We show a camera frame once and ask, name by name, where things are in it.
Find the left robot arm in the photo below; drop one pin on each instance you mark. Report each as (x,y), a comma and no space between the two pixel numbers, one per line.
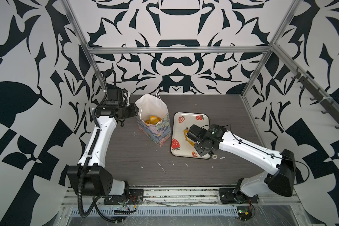
(89,176)

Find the white floral paper bag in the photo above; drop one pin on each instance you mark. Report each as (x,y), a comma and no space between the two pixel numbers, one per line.
(152,105)

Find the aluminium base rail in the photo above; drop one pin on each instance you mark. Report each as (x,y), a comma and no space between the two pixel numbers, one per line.
(169,196)

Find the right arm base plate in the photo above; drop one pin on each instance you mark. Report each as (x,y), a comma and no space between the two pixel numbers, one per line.
(229,196)

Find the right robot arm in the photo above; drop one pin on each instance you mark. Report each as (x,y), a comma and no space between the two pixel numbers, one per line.
(279,167)

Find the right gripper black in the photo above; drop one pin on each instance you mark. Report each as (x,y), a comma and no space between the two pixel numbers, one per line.
(199,152)

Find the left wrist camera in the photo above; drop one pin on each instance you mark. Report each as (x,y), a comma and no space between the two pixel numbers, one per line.
(125,97)

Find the small circuit board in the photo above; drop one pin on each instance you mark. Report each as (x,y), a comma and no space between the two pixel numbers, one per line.
(246,213)

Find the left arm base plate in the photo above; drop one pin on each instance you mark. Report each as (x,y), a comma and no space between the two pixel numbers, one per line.
(130,197)

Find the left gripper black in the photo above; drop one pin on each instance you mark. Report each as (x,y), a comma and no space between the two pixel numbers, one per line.
(133,108)

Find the white strawberry tray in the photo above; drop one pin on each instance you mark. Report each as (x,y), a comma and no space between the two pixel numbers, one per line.
(181,145)

